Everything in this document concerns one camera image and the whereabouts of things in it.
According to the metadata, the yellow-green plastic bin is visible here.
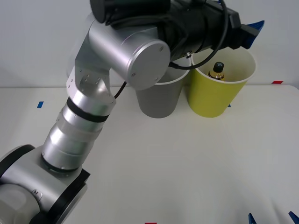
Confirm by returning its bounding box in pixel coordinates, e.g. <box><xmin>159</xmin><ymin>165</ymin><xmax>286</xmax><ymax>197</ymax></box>
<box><xmin>186</xmin><ymin>48</ymin><xmax>257</xmax><ymax>118</ymax></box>

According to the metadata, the grey plastic bin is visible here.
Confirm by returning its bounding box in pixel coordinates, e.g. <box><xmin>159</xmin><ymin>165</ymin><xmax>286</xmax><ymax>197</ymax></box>
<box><xmin>135</xmin><ymin>56</ymin><xmax>190</xmax><ymax>119</ymax></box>

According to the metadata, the yellow bottle with black cap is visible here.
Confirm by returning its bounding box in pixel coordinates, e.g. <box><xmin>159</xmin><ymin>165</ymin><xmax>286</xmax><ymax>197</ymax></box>
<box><xmin>207</xmin><ymin>62</ymin><xmax>226</xmax><ymax>82</ymax></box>

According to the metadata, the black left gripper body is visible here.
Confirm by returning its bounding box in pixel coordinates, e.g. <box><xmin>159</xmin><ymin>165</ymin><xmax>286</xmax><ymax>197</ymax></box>
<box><xmin>205</xmin><ymin>0</ymin><xmax>245</xmax><ymax>50</ymax></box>

